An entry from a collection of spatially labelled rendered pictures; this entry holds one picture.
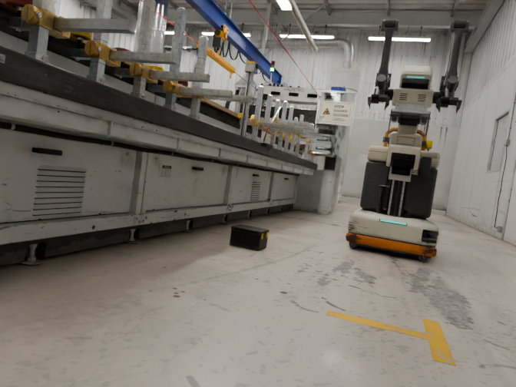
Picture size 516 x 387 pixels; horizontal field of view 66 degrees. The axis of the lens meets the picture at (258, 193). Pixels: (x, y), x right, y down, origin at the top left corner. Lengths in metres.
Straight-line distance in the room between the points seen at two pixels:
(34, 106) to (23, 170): 0.36
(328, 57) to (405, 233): 10.15
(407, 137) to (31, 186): 2.41
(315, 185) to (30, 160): 4.69
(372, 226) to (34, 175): 2.20
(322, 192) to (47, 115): 4.73
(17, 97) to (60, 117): 0.16
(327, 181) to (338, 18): 6.77
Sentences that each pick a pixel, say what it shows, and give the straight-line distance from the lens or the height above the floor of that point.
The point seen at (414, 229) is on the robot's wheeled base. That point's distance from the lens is 3.03.
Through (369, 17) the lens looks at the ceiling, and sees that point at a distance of 11.70.
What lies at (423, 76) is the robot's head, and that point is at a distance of 3.13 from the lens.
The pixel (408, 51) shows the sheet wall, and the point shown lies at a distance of 12.69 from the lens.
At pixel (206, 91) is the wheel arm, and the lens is 1.92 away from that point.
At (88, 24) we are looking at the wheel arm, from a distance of 1.33.
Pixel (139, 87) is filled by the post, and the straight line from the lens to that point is 1.74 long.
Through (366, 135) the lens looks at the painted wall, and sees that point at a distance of 12.14.
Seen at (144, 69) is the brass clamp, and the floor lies 0.82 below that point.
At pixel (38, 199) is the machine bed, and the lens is 1.75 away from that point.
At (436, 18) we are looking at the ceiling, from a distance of 11.66.
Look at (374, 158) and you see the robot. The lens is 3.36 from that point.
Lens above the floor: 0.47
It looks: 3 degrees down
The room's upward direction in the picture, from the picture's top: 8 degrees clockwise
